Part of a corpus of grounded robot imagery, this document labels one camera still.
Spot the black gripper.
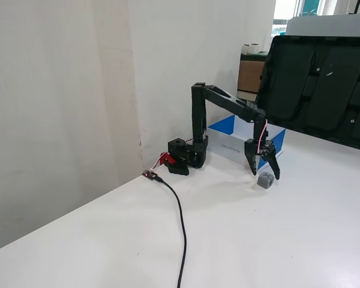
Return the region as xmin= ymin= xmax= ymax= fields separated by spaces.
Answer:
xmin=244 ymin=137 xmax=281 ymax=181

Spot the gray block with X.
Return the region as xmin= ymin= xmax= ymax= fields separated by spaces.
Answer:
xmin=257 ymin=172 xmax=274 ymax=190

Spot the blue and white cardboard box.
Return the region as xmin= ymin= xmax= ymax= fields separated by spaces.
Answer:
xmin=208 ymin=114 xmax=287 ymax=170

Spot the brown cardboard box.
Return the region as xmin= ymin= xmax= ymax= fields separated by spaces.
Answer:
xmin=237 ymin=59 xmax=266 ymax=93

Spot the dark green box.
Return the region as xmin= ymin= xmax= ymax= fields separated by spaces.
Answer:
xmin=239 ymin=50 xmax=270 ymax=63

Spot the black plastic tray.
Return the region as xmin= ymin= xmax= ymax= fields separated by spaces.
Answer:
xmin=256 ymin=35 xmax=360 ymax=153

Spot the red table clamp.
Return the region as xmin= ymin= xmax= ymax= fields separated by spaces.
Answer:
xmin=158 ymin=152 xmax=177 ymax=166

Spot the light gray rounded panel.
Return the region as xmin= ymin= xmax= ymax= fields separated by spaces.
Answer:
xmin=286 ymin=13 xmax=360 ymax=38

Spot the white red servo wire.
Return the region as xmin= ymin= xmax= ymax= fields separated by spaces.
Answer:
xmin=257 ymin=119 xmax=269 ymax=157

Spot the black USB cable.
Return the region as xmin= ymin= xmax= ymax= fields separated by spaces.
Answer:
xmin=155 ymin=175 xmax=188 ymax=288

